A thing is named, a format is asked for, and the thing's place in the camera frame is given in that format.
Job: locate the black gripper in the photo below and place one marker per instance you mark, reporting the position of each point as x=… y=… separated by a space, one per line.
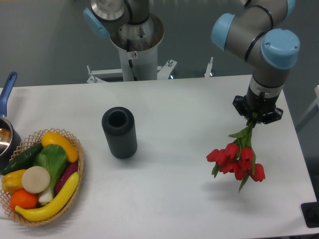
x=260 y=104

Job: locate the red tulip bouquet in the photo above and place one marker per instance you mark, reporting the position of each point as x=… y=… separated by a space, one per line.
x=238 y=157

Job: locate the dark grey ribbed vase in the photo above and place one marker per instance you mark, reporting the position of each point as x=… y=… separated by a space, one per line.
x=118 y=124

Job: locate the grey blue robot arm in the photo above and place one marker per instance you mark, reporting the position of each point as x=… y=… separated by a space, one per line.
x=253 y=36

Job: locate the black device at edge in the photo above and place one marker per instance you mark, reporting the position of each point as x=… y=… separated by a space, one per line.
x=311 y=214

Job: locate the purple sweet potato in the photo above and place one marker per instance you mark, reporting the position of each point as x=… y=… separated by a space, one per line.
x=69 y=170

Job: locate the yellow squash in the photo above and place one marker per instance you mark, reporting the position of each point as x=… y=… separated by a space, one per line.
x=58 y=139

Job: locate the green leafy cabbage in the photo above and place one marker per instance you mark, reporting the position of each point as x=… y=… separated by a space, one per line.
x=54 y=159

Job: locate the beige round disc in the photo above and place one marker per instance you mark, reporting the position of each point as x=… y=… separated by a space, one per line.
x=35 y=179

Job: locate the yellow banana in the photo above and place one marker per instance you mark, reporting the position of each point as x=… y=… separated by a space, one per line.
x=56 y=205

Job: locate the green cucumber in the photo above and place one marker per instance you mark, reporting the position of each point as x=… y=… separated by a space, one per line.
x=23 y=160

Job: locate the orange fruit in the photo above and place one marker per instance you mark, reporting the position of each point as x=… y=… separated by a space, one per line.
x=23 y=199

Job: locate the yellow bell pepper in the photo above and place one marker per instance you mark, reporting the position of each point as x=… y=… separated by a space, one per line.
x=12 y=182

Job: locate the woven wicker basket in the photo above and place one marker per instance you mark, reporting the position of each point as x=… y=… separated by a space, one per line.
x=28 y=142

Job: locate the white frame at right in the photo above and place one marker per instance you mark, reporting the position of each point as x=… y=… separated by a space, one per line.
x=309 y=113

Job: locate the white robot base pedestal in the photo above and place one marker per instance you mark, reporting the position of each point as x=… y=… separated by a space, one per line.
x=137 y=46

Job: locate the blue handled saucepan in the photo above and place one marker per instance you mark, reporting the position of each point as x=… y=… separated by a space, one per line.
x=9 y=138

